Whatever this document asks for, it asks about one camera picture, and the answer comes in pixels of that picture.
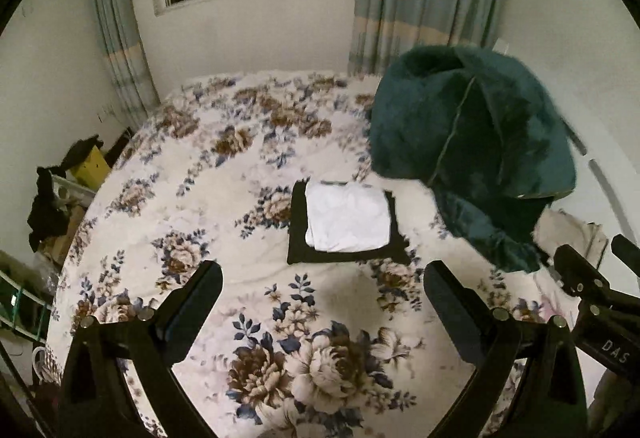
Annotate white t-shirt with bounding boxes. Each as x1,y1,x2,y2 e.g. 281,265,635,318
305,181,392,253

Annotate pile of beige clothes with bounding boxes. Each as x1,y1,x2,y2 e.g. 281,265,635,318
533,208,608,268

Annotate black clothes on rack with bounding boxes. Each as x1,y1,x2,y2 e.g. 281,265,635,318
27,135,103,253

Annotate green white rack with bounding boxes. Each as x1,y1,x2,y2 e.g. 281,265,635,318
0,272,53,344

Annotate white bed headboard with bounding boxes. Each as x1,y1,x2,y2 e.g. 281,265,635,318
491,37,640,269

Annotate dark green plush blanket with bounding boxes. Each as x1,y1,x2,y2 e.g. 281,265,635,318
369,46,577,273

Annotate folded black garment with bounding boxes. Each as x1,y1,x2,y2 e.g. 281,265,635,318
286,179,411,265

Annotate floral bed quilt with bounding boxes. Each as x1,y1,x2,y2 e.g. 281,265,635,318
46,72,577,437

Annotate yellow box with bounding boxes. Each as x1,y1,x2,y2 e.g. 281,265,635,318
70,146,111,191

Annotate left teal curtain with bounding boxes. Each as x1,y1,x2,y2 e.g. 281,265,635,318
93,0,160,130

